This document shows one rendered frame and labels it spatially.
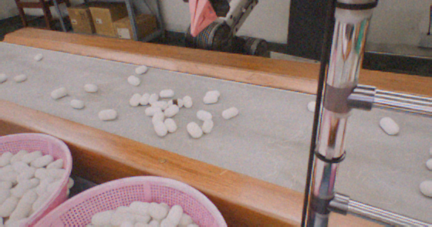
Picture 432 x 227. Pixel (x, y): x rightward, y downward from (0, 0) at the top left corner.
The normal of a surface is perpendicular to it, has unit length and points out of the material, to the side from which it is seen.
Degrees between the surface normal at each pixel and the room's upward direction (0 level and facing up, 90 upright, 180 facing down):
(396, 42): 88
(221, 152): 0
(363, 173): 0
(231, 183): 0
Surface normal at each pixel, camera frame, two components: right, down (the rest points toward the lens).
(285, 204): -0.07, -0.84
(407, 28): -0.48, 0.50
